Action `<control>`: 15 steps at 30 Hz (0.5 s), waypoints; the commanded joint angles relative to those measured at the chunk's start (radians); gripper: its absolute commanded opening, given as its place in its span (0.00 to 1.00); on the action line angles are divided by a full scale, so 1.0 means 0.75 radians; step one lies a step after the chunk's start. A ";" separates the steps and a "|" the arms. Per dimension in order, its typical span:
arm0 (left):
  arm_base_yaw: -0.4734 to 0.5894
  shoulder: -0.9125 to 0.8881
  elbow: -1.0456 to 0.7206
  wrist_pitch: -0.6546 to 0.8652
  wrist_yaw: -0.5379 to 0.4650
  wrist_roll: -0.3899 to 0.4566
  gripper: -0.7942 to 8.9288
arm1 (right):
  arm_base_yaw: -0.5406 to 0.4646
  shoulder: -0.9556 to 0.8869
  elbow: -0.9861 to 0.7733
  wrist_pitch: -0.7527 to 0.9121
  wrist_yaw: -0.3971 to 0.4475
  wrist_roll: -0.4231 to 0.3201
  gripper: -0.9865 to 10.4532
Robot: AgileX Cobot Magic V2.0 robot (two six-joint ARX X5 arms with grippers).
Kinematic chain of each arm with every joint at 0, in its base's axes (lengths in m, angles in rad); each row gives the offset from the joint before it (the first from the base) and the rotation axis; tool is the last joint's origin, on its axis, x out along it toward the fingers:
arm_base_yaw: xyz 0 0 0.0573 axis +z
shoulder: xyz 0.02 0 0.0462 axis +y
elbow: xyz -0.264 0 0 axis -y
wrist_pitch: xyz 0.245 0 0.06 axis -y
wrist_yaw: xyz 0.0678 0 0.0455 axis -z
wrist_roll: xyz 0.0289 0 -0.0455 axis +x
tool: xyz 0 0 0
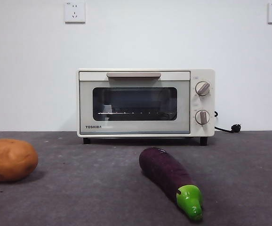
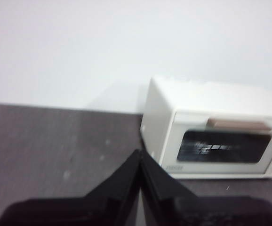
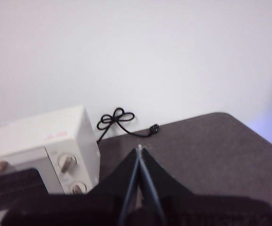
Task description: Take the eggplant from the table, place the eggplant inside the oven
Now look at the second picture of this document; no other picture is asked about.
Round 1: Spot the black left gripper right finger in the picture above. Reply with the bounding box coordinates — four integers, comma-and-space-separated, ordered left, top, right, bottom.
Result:
140, 153, 272, 226

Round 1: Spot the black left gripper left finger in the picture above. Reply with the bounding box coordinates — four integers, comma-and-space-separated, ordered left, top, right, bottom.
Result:
0, 150, 142, 226

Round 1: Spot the oven door with beige handle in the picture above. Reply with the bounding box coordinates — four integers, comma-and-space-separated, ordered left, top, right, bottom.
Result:
160, 110, 272, 177

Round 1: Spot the white toaster oven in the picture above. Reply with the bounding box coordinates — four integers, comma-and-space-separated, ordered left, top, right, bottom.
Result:
140, 75, 272, 180

